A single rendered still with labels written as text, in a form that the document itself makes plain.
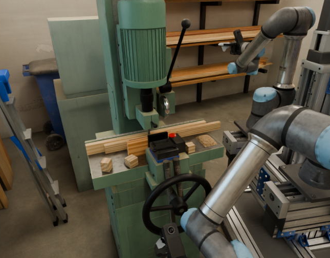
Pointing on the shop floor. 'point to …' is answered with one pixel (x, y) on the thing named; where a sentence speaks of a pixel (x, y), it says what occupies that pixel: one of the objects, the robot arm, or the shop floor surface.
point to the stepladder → (26, 145)
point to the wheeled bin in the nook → (48, 99)
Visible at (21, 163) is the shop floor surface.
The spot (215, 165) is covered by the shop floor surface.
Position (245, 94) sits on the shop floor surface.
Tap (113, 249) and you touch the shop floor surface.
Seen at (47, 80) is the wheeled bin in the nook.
